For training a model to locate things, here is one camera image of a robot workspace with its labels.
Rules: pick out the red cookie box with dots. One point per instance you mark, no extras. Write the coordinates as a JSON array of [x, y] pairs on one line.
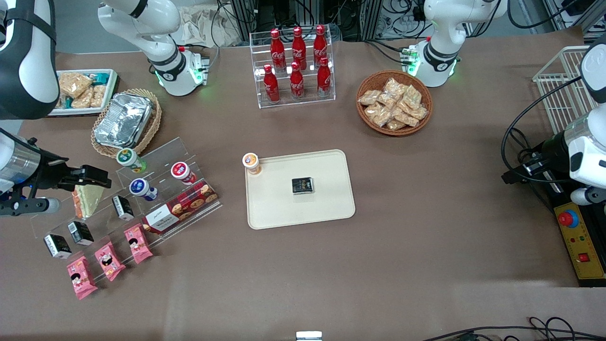
[[182, 207]]

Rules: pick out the small silver white device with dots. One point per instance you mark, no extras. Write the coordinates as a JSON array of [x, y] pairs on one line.
[[308, 336]]

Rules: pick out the crumpled beige cloth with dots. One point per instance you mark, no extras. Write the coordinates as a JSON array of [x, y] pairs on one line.
[[203, 26]]

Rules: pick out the yellow emergency stop box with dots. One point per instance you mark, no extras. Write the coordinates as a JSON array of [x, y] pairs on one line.
[[580, 241]]

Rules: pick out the large crispy snack packet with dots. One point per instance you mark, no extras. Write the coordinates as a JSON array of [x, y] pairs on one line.
[[73, 84]]

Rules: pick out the clear acrylic stepped shelf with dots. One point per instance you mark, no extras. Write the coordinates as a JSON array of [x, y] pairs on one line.
[[165, 151]]

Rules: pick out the blue-lid drink bottle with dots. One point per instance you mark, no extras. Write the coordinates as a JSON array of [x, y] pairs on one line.
[[140, 187]]

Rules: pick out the round brown wicker basket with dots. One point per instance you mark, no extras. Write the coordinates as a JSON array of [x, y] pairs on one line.
[[364, 123]]

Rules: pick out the triangle sandwich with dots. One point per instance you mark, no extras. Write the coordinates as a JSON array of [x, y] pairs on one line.
[[87, 201]]

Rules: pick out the aluminium foil container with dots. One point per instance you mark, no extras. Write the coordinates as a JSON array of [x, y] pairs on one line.
[[123, 121]]

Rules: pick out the small black white carton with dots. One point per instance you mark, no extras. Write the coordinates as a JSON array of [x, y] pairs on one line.
[[123, 207], [80, 233], [57, 246]]

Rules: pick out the clear acrylic bottle rack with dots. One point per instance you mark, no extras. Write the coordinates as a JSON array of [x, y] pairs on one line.
[[307, 102]]

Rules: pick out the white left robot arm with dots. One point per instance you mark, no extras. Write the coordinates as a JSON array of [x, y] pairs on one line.
[[442, 28]]

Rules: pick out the pink snack packet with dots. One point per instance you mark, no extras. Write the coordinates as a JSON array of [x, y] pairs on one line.
[[81, 278], [138, 244], [109, 261]]

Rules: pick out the clear-wrapped cracker packet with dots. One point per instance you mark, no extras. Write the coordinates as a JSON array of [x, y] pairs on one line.
[[412, 96], [387, 100], [378, 113], [369, 97], [419, 112], [405, 118], [394, 87], [395, 125]]

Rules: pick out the teal snack packet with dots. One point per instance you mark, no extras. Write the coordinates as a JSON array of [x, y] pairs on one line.
[[101, 76]]

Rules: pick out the orange-lid drink cup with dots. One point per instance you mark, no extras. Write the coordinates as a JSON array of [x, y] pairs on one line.
[[251, 162]]

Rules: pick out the small black box gold print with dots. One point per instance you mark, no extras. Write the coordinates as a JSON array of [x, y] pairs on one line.
[[302, 185]]

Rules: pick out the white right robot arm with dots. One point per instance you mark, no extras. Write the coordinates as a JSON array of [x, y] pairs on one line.
[[165, 28]]

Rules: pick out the black control box base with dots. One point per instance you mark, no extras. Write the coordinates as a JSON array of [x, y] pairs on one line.
[[554, 199]]

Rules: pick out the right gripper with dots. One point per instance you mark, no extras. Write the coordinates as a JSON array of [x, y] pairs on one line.
[[43, 170]]

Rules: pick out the green-lid drink bottle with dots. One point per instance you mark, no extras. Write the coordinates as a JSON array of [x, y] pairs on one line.
[[129, 158]]

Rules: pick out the red-lid drink bottle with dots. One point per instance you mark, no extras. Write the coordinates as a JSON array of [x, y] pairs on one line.
[[181, 171]]

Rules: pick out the white rectangular snack tray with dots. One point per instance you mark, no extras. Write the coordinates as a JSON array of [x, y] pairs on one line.
[[111, 90]]

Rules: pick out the red cola bottle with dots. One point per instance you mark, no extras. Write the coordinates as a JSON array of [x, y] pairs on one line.
[[320, 42], [271, 87], [324, 79], [298, 43], [297, 84], [277, 46]]

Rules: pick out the oval light wicker basket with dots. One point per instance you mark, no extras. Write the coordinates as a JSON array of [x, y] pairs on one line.
[[154, 123]]

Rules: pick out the beige plastic tray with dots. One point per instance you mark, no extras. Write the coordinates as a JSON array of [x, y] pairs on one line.
[[303, 208]]

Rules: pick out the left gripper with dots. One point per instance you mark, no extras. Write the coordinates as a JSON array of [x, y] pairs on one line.
[[550, 150]]

